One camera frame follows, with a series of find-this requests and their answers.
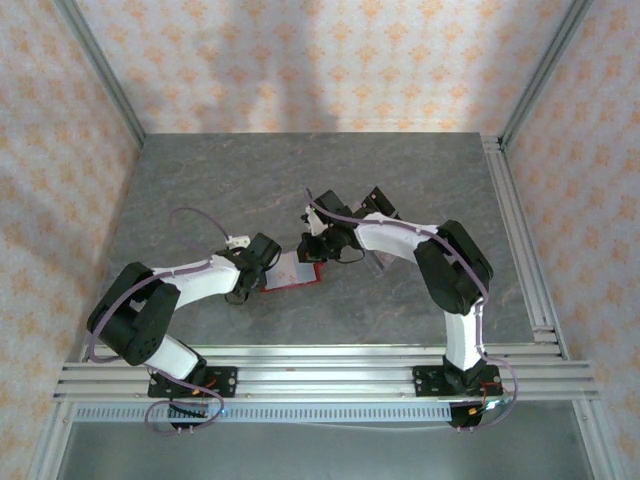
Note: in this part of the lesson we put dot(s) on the white VIP card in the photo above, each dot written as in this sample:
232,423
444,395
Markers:
285,270

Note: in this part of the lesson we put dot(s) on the red card holder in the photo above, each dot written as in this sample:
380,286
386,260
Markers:
302,276

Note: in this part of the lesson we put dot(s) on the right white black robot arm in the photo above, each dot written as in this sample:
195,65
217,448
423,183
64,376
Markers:
390,241

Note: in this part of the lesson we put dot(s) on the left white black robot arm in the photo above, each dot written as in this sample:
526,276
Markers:
205,282

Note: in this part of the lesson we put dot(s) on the grey metal panel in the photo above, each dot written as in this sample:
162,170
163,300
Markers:
325,455

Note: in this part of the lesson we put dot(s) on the narrow aluminium extrusion rail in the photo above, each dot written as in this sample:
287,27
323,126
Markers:
325,352

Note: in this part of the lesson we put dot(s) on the wide aluminium extrusion rail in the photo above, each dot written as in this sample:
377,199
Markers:
325,382

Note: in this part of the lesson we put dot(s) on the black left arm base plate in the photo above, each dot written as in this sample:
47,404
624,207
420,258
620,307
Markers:
225,382

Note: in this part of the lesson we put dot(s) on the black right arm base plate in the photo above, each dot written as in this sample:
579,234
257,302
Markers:
425,382

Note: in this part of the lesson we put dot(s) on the aluminium side rail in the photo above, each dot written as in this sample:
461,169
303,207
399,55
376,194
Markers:
515,225

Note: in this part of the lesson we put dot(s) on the aluminium frame post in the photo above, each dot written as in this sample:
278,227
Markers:
547,70
100,70

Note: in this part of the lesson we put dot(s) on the aluminium frame leg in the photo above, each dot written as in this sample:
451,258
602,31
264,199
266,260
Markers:
47,445
595,445

